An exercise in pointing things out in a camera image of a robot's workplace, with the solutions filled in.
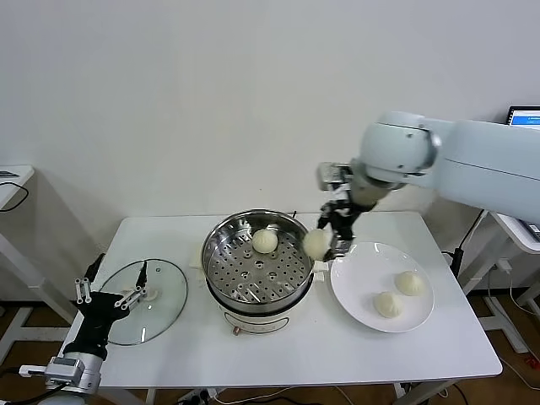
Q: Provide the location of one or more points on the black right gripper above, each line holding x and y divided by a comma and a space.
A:
343, 223

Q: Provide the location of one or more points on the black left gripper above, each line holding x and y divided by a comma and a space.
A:
99, 312

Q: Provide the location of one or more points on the white steamed baozi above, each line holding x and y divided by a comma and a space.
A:
264, 241
389, 304
410, 283
314, 244

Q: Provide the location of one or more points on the round glass lid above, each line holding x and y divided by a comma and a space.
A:
169, 291

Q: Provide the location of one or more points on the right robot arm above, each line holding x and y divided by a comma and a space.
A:
464, 156

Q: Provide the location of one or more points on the stainless steel steamer basket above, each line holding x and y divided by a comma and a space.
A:
258, 270

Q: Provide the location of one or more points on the white round plate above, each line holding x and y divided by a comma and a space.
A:
358, 287

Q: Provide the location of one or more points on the white electric cooker base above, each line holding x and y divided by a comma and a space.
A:
257, 318

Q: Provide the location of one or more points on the white table leg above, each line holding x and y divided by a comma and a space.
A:
150, 397
401, 393

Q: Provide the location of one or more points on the dark flat device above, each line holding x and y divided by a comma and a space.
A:
6, 173

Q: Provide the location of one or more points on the white side desk with laptop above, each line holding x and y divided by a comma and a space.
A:
476, 278

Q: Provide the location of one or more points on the white power adapter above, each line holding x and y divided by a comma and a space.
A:
504, 266

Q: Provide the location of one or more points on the open grey laptop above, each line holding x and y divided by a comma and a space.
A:
525, 116

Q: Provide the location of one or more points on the small red floor object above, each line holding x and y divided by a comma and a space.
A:
529, 362

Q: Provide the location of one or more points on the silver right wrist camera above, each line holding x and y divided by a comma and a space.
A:
333, 175

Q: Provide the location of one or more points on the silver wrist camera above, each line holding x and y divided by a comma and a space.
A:
65, 369
333, 175

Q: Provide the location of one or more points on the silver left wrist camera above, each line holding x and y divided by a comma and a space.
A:
65, 369

